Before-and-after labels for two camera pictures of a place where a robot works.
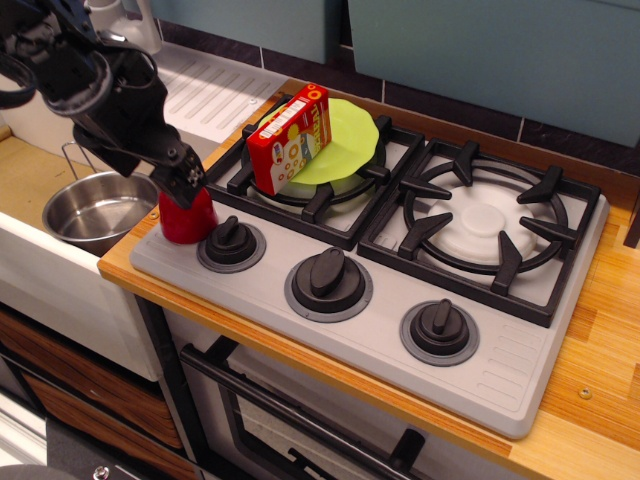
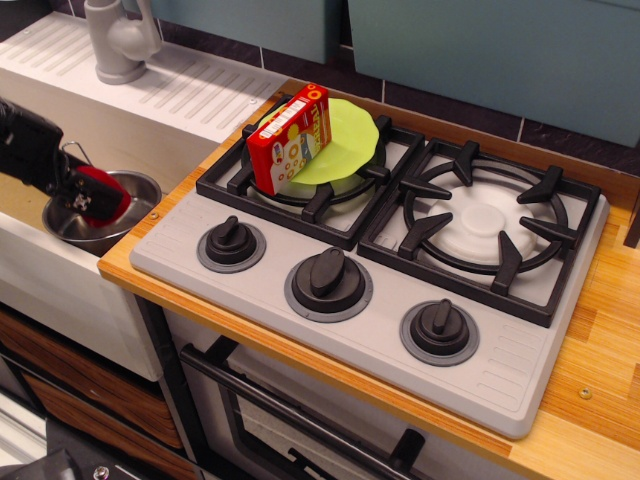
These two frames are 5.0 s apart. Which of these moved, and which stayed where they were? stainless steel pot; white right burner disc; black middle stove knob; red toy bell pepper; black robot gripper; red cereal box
Moved: black robot gripper; red toy bell pepper
Stayed: black middle stove knob; stainless steel pot; white right burner disc; red cereal box
